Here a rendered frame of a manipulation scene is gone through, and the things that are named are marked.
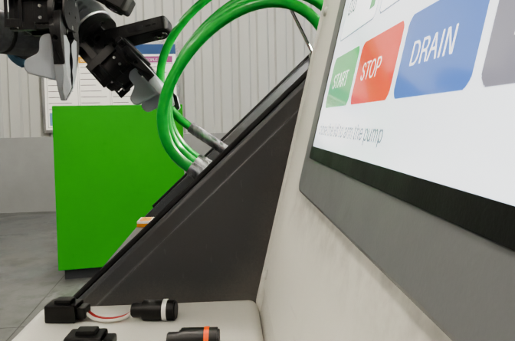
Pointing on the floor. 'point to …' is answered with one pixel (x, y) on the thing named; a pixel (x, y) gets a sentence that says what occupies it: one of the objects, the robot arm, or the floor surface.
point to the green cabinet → (105, 179)
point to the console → (326, 244)
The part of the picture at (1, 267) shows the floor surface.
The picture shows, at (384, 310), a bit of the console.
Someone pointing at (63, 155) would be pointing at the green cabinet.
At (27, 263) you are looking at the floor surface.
